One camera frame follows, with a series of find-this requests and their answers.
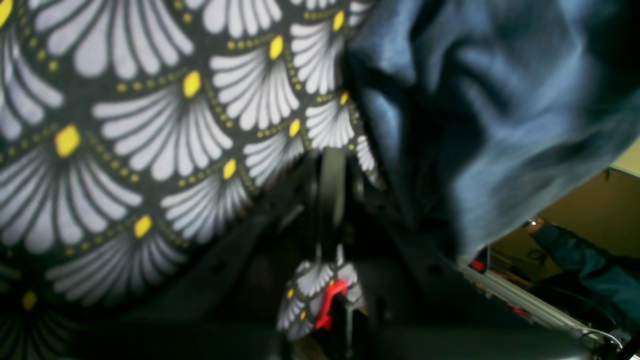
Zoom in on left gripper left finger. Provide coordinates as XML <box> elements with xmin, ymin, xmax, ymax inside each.
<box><xmin>67</xmin><ymin>154</ymin><xmax>325</xmax><ymax>360</ymax></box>

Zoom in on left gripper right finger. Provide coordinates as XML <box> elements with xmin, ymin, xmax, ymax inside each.
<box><xmin>320</xmin><ymin>148</ymin><xmax>591</xmax><ymax>360</ymax></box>

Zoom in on fan-patterned tablecloth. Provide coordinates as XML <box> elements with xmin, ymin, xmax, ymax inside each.
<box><xmin>1</xmin><ymin>0</ymin><xmax>380</xmax><ymax>360</ymax></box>

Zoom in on blue T-shirt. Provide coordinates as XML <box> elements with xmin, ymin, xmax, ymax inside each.
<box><xmin>345</xmin><ymin>0</ymin><xmax>639</xmax><ymax>256</ymax></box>

